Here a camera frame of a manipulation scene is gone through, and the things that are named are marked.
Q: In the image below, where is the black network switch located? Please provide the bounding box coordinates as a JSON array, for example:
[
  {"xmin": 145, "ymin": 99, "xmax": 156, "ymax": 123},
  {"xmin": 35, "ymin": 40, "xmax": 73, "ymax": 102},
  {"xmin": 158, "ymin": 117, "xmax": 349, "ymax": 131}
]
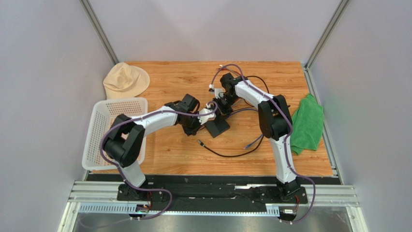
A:
[{"xmin": 205, "ymin": 109, "xmax": 230, "ymax": 138}]

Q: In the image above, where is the white plastic basket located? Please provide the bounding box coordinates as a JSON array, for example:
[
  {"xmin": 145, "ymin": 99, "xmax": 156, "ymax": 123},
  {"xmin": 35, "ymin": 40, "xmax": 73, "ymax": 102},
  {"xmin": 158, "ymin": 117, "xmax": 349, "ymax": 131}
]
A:
[{"xmin": 82, "ymin": 97, "xmax": 148, "ymax": 171}]

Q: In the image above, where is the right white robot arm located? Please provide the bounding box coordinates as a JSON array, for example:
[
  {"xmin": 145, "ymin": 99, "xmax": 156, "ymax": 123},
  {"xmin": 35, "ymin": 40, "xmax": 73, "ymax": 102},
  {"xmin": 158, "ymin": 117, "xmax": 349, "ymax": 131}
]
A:
[{"xmin": 214, "ymin": 73, "xmax": 300, "ymax": 200}]

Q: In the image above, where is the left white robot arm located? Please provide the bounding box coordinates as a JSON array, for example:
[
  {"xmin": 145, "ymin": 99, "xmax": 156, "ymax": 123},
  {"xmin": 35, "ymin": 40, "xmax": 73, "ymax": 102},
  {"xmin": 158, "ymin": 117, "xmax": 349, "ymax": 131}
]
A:
[{"xmin": 99, "ymin": 94, "xmax": 218, "ymax": 193}]

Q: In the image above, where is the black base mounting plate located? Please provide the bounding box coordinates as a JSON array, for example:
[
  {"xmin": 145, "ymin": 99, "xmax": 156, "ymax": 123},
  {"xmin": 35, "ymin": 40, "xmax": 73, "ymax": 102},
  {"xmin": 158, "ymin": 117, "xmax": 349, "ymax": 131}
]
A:
[{"xmin": 87, "ymin": 174, "xmax": 342, "ymax": 214}]

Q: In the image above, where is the beige bucket hat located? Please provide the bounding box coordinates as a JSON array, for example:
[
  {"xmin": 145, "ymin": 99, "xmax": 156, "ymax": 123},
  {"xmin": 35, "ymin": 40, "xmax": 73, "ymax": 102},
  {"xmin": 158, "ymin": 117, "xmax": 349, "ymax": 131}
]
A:
[{"xmin": 103, "ymin": 62, "xmax": 150, "ymax": 100}]

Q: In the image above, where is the green cloth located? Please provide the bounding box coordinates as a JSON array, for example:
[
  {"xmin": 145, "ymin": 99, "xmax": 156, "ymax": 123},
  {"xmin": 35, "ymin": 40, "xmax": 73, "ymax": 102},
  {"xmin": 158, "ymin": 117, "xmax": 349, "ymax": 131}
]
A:
[{"xmin": 290, "ymin": 93, "xmax": 324, "ymax": 155}]

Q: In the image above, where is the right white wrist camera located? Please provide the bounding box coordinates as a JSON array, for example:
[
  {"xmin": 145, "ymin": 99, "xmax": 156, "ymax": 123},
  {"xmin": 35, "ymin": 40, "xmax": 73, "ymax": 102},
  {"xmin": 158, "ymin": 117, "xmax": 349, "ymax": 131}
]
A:
[{"xmin": 209, "ymin": 84, "xmax": 225, "ymax": 99}]

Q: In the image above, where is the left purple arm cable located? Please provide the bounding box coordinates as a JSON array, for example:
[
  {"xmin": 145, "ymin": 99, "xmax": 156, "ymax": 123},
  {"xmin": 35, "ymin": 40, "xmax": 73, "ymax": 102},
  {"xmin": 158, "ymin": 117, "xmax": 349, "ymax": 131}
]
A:
[{"xmin": 99, "ymin": 101, "xmax": 220, "ymax": 221}]

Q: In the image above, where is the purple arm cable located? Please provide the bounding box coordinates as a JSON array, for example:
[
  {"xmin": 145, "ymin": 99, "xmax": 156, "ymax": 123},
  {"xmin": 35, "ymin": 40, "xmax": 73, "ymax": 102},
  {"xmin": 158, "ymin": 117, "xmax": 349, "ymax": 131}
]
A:
[
  {"xmin": 209, "ymin": 63, "xmax": 317, "ymax": 225},
  {"xmin": 99, "ymin": 101, "xmax": 220, "ymax": 221}
]

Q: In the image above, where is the blue ethernet cable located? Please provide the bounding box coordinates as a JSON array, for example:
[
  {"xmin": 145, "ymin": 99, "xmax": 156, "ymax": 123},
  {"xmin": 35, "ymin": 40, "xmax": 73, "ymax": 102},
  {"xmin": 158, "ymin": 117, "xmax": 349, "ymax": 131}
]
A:
[{"xmin": 230, "ymin": 107, "xmax": 265, "ymax": 150}]

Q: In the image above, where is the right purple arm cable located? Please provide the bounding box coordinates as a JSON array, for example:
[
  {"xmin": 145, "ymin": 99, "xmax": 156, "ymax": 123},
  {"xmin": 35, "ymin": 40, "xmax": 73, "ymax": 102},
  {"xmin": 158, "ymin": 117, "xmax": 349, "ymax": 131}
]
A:
[{"xmin": 209, "ymin": 63, "xmax": 317, "ymax": 225}]

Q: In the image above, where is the aluminium front rail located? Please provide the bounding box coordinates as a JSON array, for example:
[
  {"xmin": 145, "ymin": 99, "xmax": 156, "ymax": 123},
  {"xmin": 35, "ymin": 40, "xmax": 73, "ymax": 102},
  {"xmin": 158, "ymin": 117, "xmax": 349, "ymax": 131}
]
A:
[{"xmin": 59, "ymin": 181, "xmax": 367, "ymax": 232}]

